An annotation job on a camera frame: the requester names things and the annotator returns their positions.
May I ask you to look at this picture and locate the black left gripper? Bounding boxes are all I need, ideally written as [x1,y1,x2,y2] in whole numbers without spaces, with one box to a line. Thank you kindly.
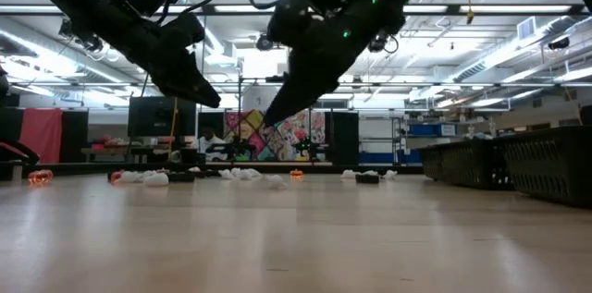
[133,29,222,109]

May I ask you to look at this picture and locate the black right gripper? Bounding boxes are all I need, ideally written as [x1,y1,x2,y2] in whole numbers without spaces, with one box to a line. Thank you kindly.
[264,4,406,127]

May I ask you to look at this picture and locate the thin black background gantry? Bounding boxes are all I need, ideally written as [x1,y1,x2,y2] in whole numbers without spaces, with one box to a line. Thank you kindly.
[236,75,314,165]

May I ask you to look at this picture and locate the thin yellow pole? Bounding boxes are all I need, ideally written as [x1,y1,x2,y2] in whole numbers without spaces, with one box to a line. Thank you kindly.
[166,96,179,158]

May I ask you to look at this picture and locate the black partition panel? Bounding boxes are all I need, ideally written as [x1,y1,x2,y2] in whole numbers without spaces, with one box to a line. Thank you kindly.
[62,108,89,164]
[197,111,226,164]
[0,106,22,165]

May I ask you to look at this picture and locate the black monitor screen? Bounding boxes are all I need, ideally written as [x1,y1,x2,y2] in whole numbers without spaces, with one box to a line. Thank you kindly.
[128,95,198,138]

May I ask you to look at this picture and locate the tall black cabinet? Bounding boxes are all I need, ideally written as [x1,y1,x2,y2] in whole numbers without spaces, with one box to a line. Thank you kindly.
[324,111,360,166]

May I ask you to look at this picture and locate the person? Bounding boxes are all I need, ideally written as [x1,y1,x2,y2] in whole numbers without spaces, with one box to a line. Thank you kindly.
[191,127,228,164]

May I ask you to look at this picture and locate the cluttered background table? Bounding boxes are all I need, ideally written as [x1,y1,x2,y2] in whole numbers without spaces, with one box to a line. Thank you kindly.
[80,134,200,165]

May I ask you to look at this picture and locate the blue low crates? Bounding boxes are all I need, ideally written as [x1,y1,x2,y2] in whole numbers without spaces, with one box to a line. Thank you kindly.
[359,151,423,165]

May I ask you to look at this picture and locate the blue storage bins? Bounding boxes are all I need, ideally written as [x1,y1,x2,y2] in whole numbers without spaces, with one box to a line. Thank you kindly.
[406,122,459,138]

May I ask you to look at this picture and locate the black slotted plastic basket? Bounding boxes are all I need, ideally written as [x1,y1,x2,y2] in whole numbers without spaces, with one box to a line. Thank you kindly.
[494,125,592,210]
[441,138,513,191]
[417,143,448,182]

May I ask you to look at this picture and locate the red cloth panel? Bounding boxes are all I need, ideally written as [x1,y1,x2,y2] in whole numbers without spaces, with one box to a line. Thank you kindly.
[18,107,64,165]

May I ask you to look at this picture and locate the black overhead beam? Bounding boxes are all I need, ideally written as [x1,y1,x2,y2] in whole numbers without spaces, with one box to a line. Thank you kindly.
[0,3,592,18]

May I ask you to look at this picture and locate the white ceiling vent box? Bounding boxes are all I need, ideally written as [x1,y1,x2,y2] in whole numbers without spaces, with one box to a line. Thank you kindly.
[516,16,537,41]

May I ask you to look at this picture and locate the black ceiling device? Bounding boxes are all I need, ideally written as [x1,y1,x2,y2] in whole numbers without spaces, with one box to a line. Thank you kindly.
[548,36,571,52]

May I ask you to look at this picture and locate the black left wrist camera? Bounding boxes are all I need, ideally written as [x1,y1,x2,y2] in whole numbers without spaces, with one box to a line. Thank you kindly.
[160,11,206,55]

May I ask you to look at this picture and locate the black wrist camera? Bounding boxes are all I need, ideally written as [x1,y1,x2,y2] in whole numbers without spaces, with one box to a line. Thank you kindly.
[266,0,325,50]
[160,11,206,55]

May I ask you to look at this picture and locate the colourful patterned wall hanging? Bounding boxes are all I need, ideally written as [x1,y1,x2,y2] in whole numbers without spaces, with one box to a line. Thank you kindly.
[223,108,327,163]

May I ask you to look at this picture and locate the black overhead camera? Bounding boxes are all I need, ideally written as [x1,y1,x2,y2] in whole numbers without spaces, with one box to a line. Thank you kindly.
[255,33,278,53]

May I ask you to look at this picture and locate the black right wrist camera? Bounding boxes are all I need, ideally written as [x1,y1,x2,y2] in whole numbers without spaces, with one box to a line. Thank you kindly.
[266,0,325,50]

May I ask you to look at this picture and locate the black hanging camera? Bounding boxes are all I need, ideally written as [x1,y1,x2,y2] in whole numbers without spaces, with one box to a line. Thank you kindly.
[367,29,400,54]

